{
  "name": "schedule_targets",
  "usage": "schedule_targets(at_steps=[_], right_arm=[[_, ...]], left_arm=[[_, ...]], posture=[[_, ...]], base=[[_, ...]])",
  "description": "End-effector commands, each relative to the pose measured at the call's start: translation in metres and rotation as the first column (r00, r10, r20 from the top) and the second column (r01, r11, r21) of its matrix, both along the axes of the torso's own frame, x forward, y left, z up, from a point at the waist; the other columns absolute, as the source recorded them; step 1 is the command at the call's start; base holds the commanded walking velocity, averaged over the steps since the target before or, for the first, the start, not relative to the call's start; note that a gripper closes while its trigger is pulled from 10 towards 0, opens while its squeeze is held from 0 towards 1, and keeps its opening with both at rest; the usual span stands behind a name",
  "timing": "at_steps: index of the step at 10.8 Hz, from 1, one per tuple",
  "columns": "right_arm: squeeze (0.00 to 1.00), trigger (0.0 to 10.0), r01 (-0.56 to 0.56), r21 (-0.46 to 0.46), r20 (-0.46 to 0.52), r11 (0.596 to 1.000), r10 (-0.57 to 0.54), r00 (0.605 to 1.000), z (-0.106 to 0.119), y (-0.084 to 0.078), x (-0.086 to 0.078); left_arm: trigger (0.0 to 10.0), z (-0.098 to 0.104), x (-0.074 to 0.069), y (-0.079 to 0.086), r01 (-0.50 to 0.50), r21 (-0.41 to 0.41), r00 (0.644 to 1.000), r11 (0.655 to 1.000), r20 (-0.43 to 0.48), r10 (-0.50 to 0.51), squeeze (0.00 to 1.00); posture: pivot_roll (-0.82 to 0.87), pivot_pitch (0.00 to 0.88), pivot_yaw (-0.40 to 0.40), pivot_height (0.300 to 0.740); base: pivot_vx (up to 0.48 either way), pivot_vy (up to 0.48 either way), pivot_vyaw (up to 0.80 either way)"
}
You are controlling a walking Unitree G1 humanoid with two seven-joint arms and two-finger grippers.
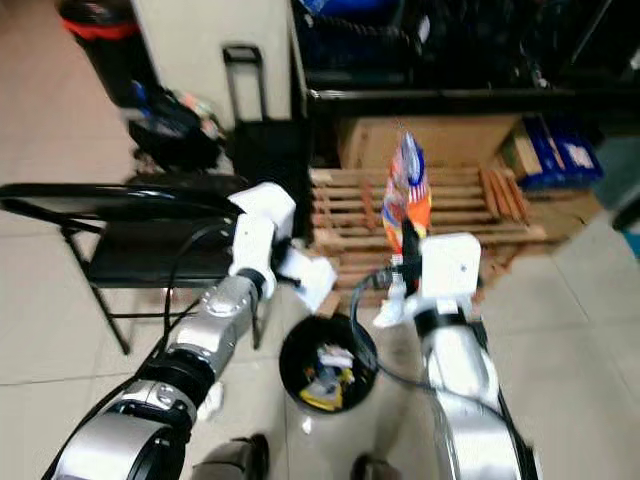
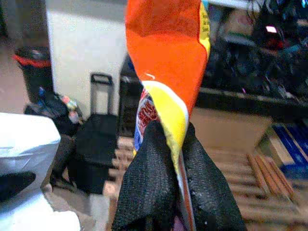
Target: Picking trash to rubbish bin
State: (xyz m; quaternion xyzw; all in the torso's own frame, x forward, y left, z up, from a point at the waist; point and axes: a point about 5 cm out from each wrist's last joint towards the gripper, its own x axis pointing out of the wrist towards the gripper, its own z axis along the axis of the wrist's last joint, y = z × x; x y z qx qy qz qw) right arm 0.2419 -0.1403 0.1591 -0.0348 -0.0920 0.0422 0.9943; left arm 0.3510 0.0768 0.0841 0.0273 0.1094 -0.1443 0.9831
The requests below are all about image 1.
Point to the white paper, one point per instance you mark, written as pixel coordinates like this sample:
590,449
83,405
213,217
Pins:
312,280

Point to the orange colourful snack packet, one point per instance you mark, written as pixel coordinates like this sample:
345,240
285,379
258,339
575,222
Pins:
408,185

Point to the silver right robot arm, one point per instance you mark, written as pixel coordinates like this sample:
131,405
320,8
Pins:
460,390

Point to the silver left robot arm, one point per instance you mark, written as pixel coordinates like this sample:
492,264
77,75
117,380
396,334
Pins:
210,330

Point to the round black rubbish bin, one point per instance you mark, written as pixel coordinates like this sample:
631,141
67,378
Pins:
292,365

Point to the white trash packet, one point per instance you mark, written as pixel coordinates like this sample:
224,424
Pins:
335,355

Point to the yellow trash packet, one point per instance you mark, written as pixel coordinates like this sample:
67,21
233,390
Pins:
322,398

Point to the tall black red-banded bin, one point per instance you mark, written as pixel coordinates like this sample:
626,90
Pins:
105,55

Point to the brown wooden stick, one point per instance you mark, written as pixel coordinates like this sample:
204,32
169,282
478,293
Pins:
369,205
518,195
493,192

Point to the wooden pallet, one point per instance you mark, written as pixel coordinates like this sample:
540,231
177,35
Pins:
350,235

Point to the brown cardboard box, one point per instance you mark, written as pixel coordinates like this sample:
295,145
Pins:
380,138

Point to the black folding chair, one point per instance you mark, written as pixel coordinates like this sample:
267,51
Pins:
150,260

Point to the blue printed box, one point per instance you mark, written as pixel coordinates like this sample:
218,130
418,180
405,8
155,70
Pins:
560,150

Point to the black bag with colourful items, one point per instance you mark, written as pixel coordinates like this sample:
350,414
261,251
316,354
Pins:
175,130

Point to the black metal shelf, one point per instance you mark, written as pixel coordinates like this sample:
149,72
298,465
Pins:
450,55

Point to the dark robot left foot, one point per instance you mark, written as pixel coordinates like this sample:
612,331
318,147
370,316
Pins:
235,460

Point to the dark robot foot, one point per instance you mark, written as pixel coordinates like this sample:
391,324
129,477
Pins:
235,460
375,470

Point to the dark robot right foot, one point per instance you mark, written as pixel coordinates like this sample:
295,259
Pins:
375,470

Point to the grey teal container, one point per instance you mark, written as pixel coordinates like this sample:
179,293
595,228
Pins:
622,170

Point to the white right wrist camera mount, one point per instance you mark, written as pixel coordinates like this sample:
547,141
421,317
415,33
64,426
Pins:
452,265

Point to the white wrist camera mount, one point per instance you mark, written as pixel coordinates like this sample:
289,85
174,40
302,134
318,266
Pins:
452,265
260,220

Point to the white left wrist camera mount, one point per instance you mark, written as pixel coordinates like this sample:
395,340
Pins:
260,220

